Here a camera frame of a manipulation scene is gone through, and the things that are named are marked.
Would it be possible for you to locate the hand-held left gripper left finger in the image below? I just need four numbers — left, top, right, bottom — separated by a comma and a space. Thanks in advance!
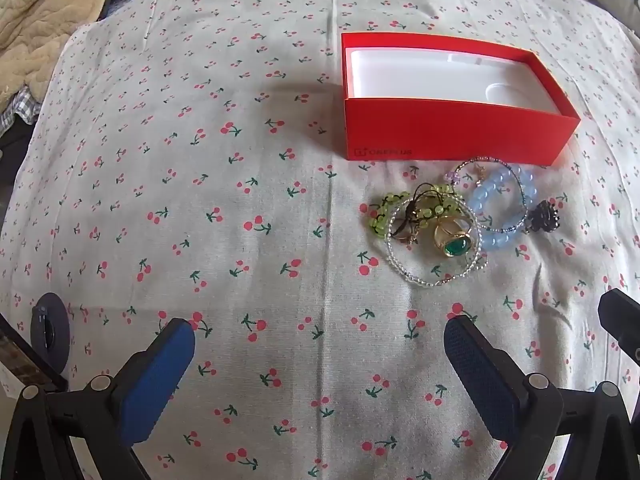
0, 317, 196, 480

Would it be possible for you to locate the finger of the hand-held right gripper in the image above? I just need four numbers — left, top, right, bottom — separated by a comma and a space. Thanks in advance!
598, 287, 640, 361

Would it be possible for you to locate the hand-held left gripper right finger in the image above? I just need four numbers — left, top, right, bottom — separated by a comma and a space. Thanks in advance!
443, 315, 640, 480

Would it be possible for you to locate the black flower ring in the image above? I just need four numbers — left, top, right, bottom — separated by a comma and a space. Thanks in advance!
525, 200, 561, 235

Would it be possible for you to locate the gold ring with green stone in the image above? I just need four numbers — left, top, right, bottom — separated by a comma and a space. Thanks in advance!
432, 215, 476, 258

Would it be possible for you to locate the clear bead bracelet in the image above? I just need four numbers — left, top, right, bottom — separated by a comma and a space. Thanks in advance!
385, 195, 487, 288

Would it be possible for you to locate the light blue bead bracelet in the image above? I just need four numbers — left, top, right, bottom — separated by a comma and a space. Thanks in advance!
467, 165, 540, 250

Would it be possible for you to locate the green bead bracelet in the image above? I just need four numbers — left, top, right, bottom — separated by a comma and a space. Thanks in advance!
369, 185, 466, 238

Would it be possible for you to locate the black cord bracelet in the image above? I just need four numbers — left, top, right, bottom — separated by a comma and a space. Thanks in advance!
392, 183, 441, 246

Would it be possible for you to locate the thin multicolour bead bracelet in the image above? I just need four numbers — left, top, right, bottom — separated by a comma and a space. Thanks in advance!
445, 156, 536, 233

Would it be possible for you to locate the red cardboard box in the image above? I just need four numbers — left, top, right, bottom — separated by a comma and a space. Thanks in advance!
341, 32, 582, 167

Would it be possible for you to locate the dark grey round holder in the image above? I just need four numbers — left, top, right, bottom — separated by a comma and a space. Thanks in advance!
31, 292, 68, 373

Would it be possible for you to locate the cherry print bedsheet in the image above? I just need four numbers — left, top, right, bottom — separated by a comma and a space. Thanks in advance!
0, 0, 640, 480

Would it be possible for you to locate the plaid cloth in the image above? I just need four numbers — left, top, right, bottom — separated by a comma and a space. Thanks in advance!
0, 87, 41, 133

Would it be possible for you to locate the beige quilted blanket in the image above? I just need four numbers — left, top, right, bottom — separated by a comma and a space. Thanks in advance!
0, 0, 118, 111

